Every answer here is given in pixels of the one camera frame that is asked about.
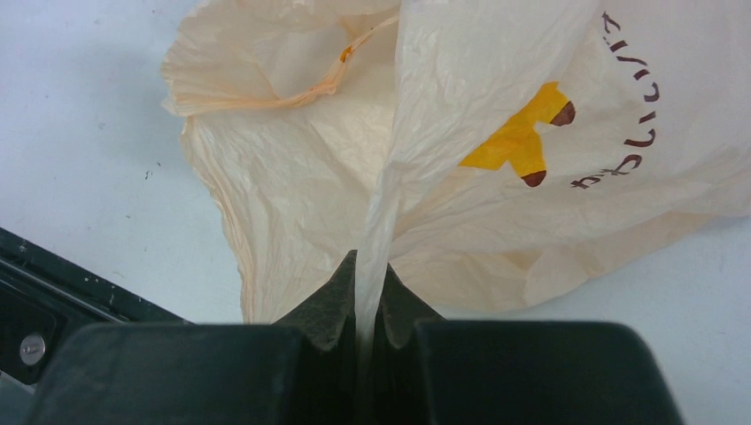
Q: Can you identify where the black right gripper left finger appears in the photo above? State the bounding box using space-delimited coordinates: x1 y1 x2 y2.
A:
25 251 357 424

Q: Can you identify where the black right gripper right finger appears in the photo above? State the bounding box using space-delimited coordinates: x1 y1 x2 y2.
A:
372 270 683 424

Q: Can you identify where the orange translucent plastic bag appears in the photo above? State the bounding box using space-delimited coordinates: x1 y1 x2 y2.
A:
159 0 751 327

